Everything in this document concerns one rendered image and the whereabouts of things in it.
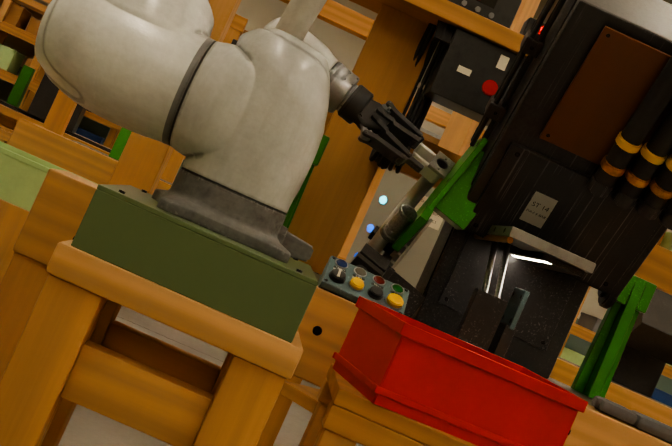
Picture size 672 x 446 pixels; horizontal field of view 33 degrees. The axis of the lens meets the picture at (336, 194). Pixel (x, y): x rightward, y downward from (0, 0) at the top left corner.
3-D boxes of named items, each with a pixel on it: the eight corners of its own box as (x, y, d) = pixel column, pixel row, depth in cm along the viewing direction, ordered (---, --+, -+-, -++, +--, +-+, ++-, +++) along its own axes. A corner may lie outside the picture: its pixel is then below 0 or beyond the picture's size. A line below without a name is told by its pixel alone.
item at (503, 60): (502, 123, 238) (530, 59, 238) (429, 90, 237) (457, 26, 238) (491, 128, 250) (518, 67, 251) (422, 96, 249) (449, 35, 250)
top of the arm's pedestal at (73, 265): (290, 380, 134) (304, 349, 134) (44, 271, 133) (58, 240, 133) (286, 346, 166) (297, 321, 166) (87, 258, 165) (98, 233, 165)
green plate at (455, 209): (447, 251, 210) (517, 164, 211) (413, 223, 210) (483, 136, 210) (439, 249, 222) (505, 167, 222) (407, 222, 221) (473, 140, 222)
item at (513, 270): (549, 380, 227) (616, 227, 228) (412, 319, 226) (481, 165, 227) (529, 367, 246) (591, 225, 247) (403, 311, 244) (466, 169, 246)
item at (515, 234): (589, 280, 193) (596, 264, 194) (505, 241, 193) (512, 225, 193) (538, 268, 232) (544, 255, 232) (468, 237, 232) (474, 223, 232)
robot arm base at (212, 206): (316, 276, 144) (334, 237, 144) (156, 207, 139) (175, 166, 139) (293, 258, 162) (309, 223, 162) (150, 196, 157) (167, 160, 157)
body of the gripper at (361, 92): (347, 96, 215) (385, 126, 215) (365, 75, 221) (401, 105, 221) (329, 119, 220) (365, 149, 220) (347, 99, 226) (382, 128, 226)
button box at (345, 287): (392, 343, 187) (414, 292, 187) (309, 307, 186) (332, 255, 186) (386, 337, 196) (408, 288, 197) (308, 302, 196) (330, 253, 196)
